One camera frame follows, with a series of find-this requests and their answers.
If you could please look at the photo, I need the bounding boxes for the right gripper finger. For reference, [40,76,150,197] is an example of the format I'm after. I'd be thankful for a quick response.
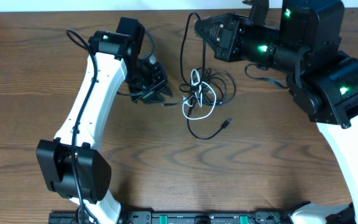
[195,26,221,49]
[195,14,228,31]

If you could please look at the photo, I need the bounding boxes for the white usb cable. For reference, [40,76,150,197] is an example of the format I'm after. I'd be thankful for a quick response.
[181,68,218,121]

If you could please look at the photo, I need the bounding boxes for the black usb-a cable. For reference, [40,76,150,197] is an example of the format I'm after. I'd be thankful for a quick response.
[178,67,237,141]

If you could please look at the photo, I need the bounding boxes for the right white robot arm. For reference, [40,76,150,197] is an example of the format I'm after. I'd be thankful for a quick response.
[195,0,358,223]

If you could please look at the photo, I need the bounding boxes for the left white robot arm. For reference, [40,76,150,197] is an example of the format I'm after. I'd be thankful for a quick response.
[36,17,170,223]

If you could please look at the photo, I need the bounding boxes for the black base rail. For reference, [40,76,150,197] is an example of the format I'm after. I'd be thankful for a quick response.
[48,210,291,224]

